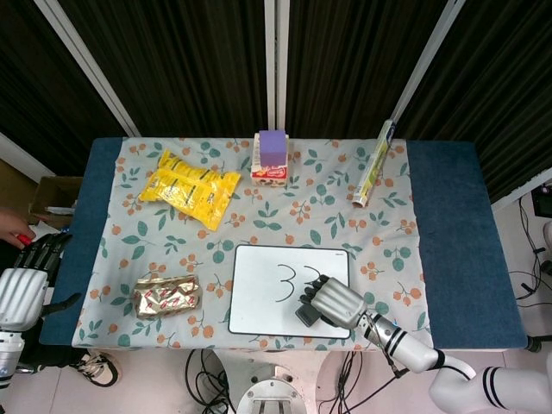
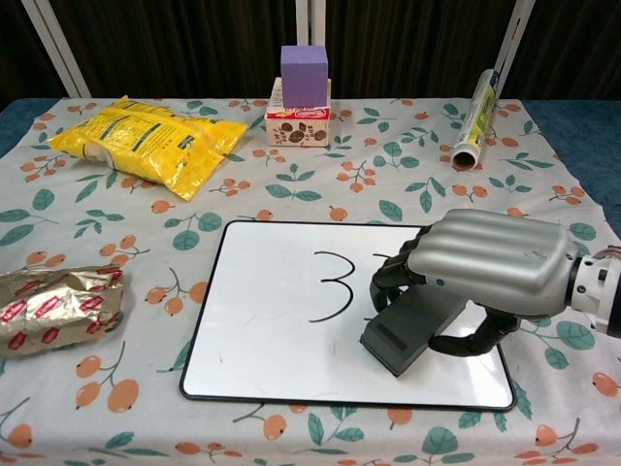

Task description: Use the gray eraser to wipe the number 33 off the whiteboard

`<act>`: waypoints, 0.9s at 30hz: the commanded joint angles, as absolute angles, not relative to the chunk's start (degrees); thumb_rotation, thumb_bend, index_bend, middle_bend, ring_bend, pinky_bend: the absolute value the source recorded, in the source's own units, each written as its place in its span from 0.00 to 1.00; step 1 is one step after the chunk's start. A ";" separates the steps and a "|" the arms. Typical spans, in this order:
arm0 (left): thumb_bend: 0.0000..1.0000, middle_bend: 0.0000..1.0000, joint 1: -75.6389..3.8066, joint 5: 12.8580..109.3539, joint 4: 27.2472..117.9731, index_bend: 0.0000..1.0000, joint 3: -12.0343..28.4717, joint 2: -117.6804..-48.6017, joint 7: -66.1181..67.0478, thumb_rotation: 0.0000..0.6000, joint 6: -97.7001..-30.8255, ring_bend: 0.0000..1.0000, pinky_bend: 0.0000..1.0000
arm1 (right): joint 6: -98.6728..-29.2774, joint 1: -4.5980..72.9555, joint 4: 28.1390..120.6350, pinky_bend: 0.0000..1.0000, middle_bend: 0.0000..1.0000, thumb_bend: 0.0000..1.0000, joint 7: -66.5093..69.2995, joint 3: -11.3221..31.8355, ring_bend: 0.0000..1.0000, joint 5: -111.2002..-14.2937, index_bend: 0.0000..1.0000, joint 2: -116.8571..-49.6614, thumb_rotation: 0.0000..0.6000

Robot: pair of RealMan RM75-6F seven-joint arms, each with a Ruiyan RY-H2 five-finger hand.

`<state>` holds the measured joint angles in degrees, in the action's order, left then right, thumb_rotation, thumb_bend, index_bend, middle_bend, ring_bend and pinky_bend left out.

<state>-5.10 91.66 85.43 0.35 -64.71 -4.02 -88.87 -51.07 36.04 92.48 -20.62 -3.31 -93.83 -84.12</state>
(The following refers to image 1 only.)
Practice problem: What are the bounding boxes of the dark grey whiteboard eraser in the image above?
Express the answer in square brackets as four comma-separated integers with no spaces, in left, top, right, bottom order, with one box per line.
[294,301,323,328]

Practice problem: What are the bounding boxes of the white whiteboard with black frame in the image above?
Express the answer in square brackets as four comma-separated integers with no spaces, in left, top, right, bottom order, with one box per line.
[227,244,352,340]

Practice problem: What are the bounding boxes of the rolled green and white tube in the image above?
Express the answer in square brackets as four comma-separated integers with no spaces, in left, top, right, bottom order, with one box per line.
[352,119,397,208]

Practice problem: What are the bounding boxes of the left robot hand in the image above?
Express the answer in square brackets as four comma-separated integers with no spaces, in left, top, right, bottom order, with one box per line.
[0,232,83,333]

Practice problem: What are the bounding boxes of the person's bare hand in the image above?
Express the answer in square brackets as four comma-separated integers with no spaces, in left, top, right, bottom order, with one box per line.
[0,206,36,250]

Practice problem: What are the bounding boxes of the gold foil snack pack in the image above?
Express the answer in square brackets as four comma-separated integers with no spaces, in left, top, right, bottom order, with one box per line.
[132,273,204,320]

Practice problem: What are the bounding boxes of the blue table cover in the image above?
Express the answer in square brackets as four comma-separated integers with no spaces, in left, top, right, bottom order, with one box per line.
[38,136,528,351]

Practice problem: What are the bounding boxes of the purple foam cube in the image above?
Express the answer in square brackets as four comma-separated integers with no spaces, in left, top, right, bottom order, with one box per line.
[258,129,289,170]

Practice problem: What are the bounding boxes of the brown cardboard box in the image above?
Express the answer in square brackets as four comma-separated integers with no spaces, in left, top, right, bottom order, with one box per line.
[28,175,85,229]

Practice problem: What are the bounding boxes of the black arm connector cable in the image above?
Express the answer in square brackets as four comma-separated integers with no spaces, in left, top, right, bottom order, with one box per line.
[378,342,411,377]

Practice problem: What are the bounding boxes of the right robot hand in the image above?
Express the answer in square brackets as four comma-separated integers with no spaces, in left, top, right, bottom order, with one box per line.
[299,273,371,331]

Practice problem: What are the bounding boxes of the black cables beside table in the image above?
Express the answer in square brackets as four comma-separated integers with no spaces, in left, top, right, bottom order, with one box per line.
[515,193,552,303]

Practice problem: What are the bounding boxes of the yellow snack bag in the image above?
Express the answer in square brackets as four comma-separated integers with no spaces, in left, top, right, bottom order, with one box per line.
[137,148,242,233]

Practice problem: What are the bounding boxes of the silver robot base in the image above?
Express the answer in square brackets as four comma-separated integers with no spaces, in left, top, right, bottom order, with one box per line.
[235,364,310,414]

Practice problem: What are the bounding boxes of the black and white sneaker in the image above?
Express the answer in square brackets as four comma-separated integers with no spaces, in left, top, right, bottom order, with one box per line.
[71,351,120,387]

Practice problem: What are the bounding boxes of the floral tablecloth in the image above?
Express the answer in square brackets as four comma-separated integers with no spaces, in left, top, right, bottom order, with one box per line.
[71,136,434,350]

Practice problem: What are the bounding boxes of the white frame post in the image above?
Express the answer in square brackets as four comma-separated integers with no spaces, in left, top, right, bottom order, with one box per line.
[264,0,289,135]
[34,0,139,137]
[392,0,467,126]

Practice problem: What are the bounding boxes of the purple topped carton box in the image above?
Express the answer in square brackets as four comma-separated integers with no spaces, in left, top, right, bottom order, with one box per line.
[250,132,290,188]

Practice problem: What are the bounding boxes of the black floor cable bundle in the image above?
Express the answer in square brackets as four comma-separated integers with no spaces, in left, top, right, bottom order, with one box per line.
[317,351,402,414]
[185,348,238,414]

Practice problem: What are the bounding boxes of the black curtain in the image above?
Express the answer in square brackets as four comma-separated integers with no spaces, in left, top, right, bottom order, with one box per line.
[0,0,552,204]

